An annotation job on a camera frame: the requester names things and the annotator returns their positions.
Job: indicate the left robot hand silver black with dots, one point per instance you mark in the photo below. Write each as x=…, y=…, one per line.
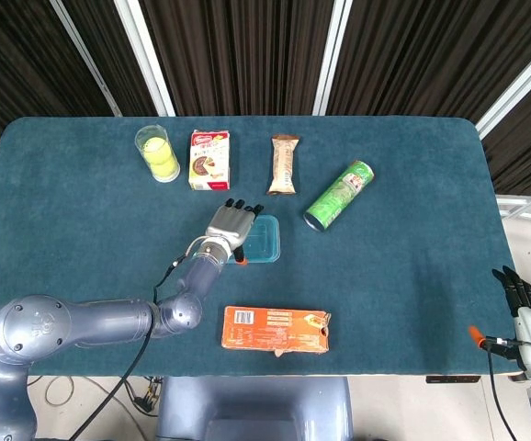
x=229, y=225

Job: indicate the blue container lid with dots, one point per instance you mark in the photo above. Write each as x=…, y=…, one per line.
x=263, y=239

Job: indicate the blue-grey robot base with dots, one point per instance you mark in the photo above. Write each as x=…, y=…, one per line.
x=251, y=409

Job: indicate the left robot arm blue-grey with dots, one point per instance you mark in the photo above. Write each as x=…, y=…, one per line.
x=86, y=321

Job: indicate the white red cake box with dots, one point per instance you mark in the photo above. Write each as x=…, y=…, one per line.
x=209, y=161

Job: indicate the orange cardboard biscuit box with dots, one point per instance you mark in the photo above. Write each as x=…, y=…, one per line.
x=274, y=328

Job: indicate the brown snack bar wrapper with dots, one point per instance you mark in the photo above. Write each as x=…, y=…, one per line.
x=284, y=165

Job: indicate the yellow tennis ball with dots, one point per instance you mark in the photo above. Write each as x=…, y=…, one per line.
x=166, y=170
x=155, y=149

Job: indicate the black table control panel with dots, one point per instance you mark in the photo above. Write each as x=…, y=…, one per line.
x=453, y=379

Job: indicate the green chips can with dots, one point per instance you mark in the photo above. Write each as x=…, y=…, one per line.
x=339, y=195

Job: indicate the clear tennis ball tube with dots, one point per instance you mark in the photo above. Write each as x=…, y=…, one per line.
x=142, y=138

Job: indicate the teal table cloth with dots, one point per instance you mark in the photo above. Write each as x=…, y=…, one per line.
x=86, y=206

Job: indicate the dark brown pleated curtain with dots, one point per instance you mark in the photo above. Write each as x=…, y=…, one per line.
x=247, y=55

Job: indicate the white metal rack frame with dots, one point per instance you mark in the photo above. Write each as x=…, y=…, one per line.
x=527, y=204

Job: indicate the white frame post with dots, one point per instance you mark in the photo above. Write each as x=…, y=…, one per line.
x=334, y=55
x=143, y=55
x=518, y=82

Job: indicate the thin grey frame post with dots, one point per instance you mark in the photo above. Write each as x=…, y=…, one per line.
x=84, y=55

